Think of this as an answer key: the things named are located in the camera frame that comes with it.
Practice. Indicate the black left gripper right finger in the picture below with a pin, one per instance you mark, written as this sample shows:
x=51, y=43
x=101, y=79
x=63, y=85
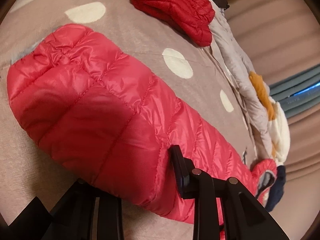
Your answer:
x=222, y=205

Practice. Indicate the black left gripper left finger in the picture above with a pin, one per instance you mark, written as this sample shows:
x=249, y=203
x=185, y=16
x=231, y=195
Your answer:
x=83, y=212

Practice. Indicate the bright red puffer jacket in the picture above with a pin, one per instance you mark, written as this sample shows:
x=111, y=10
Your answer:
x=106, y=117

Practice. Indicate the navy blue garment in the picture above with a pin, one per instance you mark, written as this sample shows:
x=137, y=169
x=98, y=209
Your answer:
x=277, y=190

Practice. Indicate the cream and orange fleece garment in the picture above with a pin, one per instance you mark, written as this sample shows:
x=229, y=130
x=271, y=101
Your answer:
x=277, y=125

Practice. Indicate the grey blue curtain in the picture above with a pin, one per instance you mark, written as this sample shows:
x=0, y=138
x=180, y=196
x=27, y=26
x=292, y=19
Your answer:
x=298, y=92

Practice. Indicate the brown polka dot bed cover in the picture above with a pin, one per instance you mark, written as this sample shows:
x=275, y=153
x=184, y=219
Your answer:
x=192, y=72

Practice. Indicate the grey crumpled quilt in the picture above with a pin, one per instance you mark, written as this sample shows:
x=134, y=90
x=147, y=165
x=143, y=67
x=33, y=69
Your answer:
x=237, y=66

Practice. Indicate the folded dark red puffer jacket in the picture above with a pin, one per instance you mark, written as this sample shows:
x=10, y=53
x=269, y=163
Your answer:
x=191, y=17

